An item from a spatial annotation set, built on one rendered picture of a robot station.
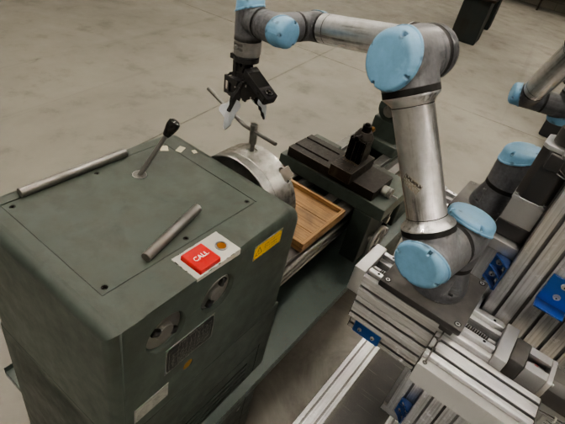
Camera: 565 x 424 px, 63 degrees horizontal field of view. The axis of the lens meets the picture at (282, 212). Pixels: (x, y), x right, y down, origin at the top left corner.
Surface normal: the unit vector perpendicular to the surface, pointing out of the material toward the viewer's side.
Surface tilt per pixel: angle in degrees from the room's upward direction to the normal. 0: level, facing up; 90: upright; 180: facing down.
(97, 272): 0
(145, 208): 0
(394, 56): 83
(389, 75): 83
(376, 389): 0
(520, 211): 90
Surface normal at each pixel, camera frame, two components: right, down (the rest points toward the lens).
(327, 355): 0.18, -0.77
